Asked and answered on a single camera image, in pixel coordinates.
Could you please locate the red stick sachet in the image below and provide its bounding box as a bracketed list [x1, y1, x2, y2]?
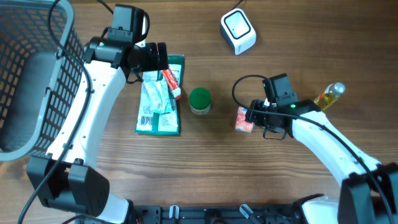
[162, 69, 182, 101]

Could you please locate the light teal wipes packet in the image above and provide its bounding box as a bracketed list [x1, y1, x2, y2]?
[144, 79, 173, 114]

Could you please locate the white barcode scanner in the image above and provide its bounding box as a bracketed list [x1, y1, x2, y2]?
[220, 8, 257, 55]

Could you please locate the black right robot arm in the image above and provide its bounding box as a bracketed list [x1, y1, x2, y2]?
[246, 74, 397, 223]

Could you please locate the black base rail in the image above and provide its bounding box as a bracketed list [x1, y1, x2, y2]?
[128, 204, 304, 224]

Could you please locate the yellow liquid Vim bottle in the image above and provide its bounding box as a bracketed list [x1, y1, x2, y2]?
[314, 82, 346, 111]

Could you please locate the red tissue packet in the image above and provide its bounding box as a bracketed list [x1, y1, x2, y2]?
[235, 106, 255, 133]

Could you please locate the green 3M glove package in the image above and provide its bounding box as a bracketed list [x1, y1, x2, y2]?
[136, 55, 185, 135]

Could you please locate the black right camera cable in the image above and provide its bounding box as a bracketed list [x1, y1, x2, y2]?
[231, 74, 396, 224]

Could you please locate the grey plastic mesh basket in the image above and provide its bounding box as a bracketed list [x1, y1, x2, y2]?
[1, 1, 83, 161]

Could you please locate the red-lidded white cup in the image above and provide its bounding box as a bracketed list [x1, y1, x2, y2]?
[189, 88, 211, 115]

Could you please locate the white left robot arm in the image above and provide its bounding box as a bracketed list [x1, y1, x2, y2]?
[27, 4, 168, 223]

